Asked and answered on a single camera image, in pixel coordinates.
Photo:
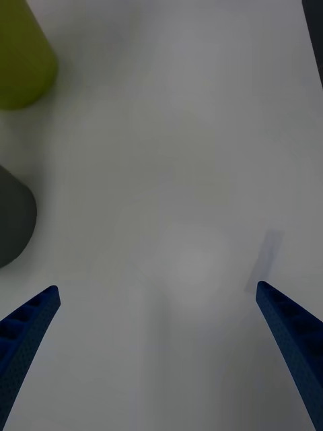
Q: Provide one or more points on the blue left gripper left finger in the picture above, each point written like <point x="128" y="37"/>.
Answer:
<point x="23" y="343"/>

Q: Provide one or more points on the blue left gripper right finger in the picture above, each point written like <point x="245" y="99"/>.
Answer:
<point x="299" y="343"/>

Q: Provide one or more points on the grey plastic waste bin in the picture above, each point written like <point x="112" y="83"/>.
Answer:
<point x="13" y="215"/>

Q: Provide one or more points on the yellow-green plastic waste bin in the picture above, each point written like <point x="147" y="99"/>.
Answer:
<point x="20" y="57"/>

